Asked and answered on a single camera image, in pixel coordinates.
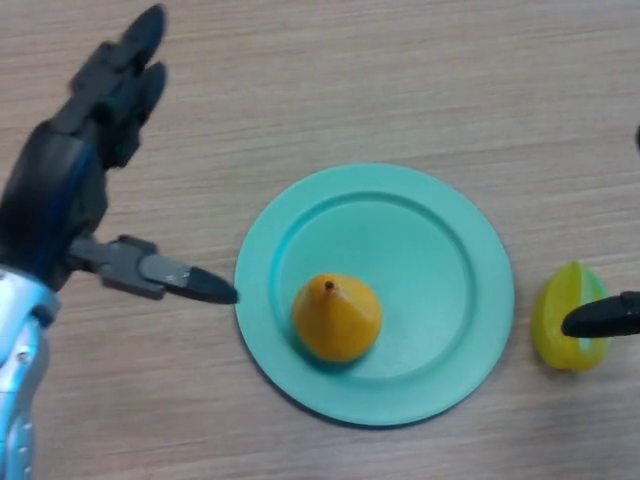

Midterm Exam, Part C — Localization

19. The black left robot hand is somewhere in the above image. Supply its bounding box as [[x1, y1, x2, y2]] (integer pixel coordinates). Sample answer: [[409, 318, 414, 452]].
[[0, 3, 240, 305]]

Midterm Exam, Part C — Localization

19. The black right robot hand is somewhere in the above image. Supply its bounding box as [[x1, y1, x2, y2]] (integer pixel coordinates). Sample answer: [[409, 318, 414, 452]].
[[560, 123, 640, 340]]

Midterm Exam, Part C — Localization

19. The yellow pear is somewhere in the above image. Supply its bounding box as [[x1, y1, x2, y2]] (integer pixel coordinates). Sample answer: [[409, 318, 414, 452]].
[[291, 272, 384, 364]]

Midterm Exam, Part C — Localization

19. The green round plate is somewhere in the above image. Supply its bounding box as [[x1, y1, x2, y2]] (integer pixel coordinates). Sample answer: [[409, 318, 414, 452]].
[[233, 162, 516, 429]]

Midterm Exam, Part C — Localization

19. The yellow-green starfruit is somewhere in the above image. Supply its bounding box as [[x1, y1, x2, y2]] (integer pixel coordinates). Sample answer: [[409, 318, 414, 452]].
[[530, 259, 612, 374]]

